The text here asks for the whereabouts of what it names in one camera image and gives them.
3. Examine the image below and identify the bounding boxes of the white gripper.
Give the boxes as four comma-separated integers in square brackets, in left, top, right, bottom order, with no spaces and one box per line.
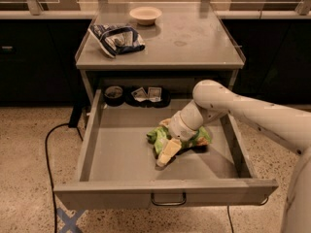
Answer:
[156,111,196,167]

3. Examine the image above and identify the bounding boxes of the black tray with cards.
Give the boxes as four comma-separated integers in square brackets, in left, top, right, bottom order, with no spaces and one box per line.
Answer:
[124,86,171,108]

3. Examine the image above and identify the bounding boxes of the grey open top drawer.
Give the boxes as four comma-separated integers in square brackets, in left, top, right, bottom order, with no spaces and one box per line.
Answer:
[54,92,278,210]

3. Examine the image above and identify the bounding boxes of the green rice chip bag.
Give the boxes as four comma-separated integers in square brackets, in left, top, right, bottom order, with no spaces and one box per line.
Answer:
[147,126,212,155]

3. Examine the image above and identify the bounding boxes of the blue white snack bag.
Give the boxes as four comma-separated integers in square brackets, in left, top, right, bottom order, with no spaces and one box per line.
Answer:
[88,24,145,58]

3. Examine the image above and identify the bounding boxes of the beige paper bowl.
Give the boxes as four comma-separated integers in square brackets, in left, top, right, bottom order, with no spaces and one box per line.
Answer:
[129,7,162,26]

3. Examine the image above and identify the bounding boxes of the grey cabinet with counter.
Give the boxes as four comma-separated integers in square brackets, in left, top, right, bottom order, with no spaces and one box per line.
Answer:
[76,2,245,99]

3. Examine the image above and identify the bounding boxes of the black tape roll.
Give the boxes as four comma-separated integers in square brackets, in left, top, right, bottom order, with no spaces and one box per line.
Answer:
[104,85,124,107]

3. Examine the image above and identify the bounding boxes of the blue tape cross marker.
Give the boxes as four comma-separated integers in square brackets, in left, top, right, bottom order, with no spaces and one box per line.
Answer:
[55,208,85,233]

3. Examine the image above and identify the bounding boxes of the black power cable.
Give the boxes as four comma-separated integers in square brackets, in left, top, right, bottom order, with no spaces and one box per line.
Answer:
[44,122,85,233]

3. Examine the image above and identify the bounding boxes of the black drawer handle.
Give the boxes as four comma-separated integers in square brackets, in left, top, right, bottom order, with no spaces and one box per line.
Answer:
[151,192,187,207]

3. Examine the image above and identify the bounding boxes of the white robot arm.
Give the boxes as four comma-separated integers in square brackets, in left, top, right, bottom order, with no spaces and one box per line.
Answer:
[156,80,311,233]

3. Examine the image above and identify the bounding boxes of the dark background counter cabinets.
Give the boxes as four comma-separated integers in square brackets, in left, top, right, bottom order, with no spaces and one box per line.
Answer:
[0,18,90,107]

